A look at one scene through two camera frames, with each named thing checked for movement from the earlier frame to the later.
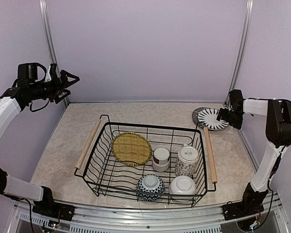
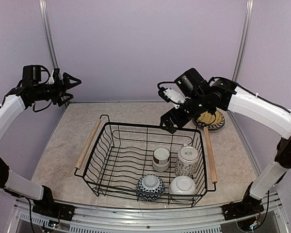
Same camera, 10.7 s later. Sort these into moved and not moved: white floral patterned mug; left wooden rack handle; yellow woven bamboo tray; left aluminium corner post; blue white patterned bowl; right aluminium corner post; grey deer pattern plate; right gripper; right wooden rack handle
Moved: right gripper; yellow woven bamboo tray; grey deer pattern plate
Not moved: left aluminium corner post; right aluminium corner post; white floral patterned mug; right wooden rack handle; blue white patterned bowl; left wooden rack handle
